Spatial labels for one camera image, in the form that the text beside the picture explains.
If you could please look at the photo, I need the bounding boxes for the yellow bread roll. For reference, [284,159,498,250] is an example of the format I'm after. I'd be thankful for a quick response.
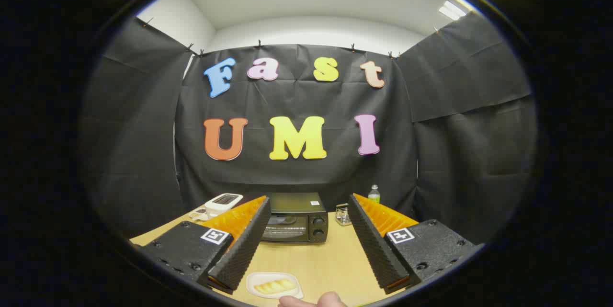
[253,278,296,295]

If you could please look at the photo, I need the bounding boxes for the glass jar with straw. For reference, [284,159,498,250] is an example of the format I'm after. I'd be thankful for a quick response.
[335,203,352,227]

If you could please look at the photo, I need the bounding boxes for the black backdrop cloth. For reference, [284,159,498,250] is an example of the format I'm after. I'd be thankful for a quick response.
[79,10,539,245]

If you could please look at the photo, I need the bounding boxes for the white pop-up toaster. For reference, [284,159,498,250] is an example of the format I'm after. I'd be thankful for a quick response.
[204,193,244,213]

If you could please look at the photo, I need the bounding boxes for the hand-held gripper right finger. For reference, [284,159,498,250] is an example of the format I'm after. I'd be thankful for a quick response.
[347,193,477,295]

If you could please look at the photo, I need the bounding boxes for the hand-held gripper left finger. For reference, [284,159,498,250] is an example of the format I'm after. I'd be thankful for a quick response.
[136,195,272,295]

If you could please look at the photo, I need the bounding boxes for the white toaster power cord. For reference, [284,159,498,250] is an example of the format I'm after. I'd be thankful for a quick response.
[188,207,218,221]

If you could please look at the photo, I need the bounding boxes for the small ceiling light panel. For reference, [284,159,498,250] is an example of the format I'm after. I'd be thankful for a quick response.
[438,0,467,21]

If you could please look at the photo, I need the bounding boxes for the black toaster oven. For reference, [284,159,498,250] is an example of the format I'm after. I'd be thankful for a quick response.
[261,192,329,244]

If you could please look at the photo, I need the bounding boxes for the white oval plate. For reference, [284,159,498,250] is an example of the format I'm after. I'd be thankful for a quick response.
[246,272,304,300]

